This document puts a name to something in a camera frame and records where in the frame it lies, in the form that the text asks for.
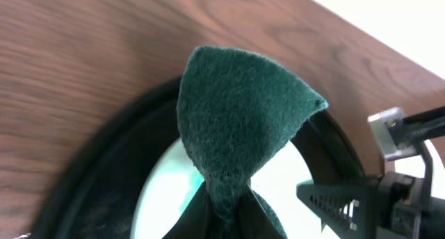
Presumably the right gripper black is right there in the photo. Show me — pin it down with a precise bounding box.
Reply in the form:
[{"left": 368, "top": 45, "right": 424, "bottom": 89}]
[{"left": 296, "top": 106, "right": 444, "bottom": 239}]

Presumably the black round tray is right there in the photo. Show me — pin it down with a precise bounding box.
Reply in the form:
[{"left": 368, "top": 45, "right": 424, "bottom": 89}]
[{"left": 31, "top": 79, "right": 364, "bottom": 239}]

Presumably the green scrub sponge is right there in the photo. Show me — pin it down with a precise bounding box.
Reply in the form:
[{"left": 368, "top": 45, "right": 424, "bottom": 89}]
[{"left": 177, "top": 46, "right": 328, "bottom": 238}]

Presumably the green plate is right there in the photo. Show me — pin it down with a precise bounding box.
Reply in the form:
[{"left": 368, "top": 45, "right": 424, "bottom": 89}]
[{"left": 130, "top": 139, "right": 336, "bottom": 239}]

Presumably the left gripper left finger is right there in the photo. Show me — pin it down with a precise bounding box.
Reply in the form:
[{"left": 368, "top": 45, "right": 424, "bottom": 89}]
[{"left": 163, "top": 182, "right": 212, "bottom": 239}]

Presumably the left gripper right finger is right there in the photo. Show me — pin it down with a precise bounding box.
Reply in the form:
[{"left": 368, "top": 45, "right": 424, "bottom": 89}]
[{"left": 239, "top": 187, "right": 284, "bottom": 239}]

